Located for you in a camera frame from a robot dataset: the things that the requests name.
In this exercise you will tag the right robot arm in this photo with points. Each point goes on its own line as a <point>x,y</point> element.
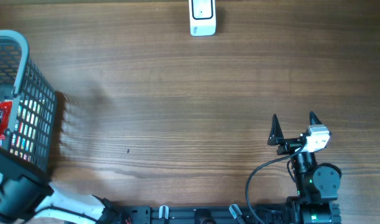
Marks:
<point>317,184</point>

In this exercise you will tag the snack packet in basket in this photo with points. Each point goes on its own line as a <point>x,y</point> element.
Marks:
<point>28,135</point>

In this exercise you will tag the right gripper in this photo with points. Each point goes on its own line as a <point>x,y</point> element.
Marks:
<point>276,137</point>

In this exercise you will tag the white barcode scanner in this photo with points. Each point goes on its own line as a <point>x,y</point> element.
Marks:
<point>202,14</point>

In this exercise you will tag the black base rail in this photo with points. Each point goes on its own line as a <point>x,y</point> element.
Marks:
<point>208,214</point>

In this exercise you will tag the grey plastic shopping basket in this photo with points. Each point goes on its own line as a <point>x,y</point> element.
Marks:
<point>20,79</point>

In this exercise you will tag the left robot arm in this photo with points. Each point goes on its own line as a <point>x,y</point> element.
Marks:
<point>26,193</point>

